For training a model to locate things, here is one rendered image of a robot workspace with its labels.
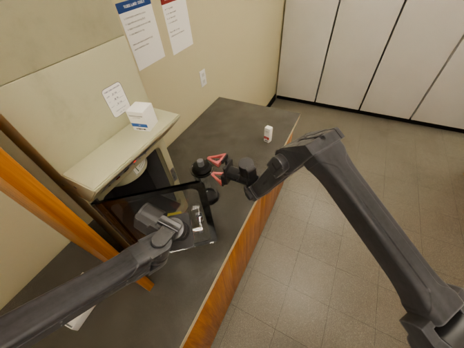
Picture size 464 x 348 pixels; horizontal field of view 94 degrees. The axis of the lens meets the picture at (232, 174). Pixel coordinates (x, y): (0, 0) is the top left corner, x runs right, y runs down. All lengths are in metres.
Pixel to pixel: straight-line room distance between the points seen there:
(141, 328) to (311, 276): 1.37
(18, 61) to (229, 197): 0.90
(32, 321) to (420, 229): 2.57
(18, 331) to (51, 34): 0.50
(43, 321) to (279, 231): 1.85
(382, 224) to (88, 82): 0.66
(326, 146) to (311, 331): 1.64
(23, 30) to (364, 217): 0.66
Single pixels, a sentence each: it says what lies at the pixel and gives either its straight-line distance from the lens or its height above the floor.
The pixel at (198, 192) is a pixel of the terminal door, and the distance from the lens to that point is 0.67.
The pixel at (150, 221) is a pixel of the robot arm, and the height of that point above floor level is 1.40.
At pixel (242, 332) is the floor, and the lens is 1.87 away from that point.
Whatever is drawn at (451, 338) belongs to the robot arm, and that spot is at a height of 1.46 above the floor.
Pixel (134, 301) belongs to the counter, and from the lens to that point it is 1.03.
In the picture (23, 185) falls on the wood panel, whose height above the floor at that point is 1.60.
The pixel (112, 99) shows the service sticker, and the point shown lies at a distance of 0.67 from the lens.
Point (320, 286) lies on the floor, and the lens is 2.01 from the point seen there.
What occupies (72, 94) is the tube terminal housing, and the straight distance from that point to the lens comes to 0.62.
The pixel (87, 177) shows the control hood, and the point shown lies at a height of 1.51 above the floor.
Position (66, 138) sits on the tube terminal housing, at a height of 1.57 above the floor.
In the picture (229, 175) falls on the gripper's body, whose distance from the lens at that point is 0.87.
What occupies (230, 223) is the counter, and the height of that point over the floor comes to 0.94.
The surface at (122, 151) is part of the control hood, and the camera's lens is 0.62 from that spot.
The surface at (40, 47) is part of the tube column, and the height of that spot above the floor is 1.74.
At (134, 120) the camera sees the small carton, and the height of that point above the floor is 1.54.
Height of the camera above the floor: 1.86
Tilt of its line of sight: 48 degrees down
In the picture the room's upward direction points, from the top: 5 degrees counter-clockwise
